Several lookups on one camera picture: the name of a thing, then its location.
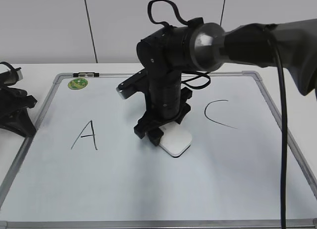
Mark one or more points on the white rectangular board eraser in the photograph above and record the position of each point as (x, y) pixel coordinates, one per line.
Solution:
(175, 140)

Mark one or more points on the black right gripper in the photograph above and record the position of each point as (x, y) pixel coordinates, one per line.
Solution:
(168, 102)

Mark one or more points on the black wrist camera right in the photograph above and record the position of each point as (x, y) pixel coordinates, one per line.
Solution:
(136, 83)

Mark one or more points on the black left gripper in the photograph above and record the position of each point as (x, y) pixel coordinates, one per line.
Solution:
(14, 115)

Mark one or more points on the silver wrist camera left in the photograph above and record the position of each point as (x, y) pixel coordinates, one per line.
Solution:
(11, 76)

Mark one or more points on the white board with grey frame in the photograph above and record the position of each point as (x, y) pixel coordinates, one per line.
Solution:
(85, 167)

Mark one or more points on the round green magnet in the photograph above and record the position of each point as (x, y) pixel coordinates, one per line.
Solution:
(77, 84)

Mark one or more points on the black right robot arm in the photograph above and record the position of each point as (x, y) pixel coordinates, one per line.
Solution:
(200, 48)

